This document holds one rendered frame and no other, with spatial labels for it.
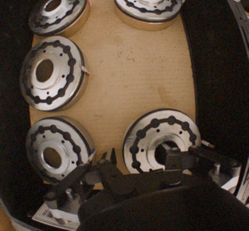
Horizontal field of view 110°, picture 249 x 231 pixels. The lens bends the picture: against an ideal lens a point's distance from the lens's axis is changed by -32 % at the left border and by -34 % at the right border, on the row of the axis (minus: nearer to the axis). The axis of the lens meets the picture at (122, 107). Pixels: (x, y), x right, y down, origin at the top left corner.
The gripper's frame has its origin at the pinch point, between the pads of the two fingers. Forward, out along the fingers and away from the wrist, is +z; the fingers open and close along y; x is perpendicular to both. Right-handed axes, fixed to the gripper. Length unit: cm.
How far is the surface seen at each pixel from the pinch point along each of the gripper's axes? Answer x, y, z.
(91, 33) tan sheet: 17.5, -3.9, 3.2
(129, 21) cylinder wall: 17.8, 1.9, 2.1
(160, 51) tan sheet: 12.9, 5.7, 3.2
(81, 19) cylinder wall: 19.6, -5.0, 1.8
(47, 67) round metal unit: 13.1, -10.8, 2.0
